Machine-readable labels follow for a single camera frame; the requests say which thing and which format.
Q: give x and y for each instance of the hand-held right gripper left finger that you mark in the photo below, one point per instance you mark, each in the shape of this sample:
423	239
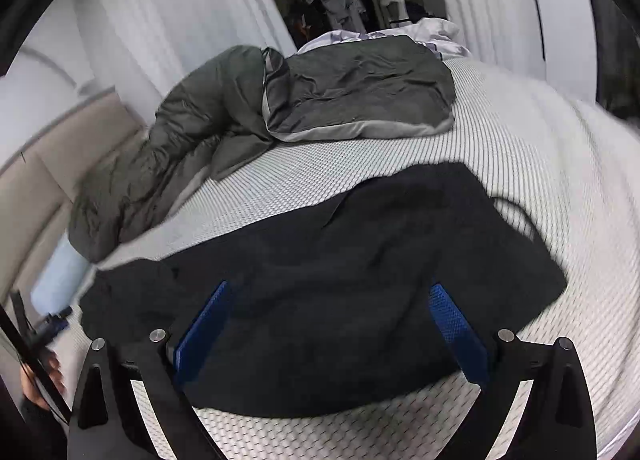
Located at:
200	335

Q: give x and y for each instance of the white chair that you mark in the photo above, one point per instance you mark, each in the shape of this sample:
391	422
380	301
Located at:
392	2

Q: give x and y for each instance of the white bedsheet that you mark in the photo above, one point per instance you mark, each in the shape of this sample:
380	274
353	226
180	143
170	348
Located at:
430	29

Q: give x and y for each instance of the white wardrobe door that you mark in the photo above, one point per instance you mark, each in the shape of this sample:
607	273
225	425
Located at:
560	4

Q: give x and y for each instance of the black pants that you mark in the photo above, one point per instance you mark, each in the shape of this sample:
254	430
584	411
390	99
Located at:
325	290

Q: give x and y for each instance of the dark grey duvet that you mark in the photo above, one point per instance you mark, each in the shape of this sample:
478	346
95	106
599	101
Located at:
350	84

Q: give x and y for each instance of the hanging pale clothes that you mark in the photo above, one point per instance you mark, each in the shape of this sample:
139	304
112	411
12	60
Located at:
340	2

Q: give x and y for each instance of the beige padded headboard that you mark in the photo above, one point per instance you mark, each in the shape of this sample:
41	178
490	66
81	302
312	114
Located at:
60	159

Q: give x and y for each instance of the person's left hand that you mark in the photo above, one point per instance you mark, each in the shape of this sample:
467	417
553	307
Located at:
42	382

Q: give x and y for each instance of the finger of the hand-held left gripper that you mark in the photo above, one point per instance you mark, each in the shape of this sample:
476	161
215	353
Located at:
57	322

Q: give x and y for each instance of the light blue pillow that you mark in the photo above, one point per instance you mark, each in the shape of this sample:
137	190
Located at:
60	275

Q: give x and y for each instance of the bed with white honeycomb cover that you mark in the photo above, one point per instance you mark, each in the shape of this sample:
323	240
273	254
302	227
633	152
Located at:
525	164

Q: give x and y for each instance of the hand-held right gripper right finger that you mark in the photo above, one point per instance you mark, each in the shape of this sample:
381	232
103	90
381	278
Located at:
457	335

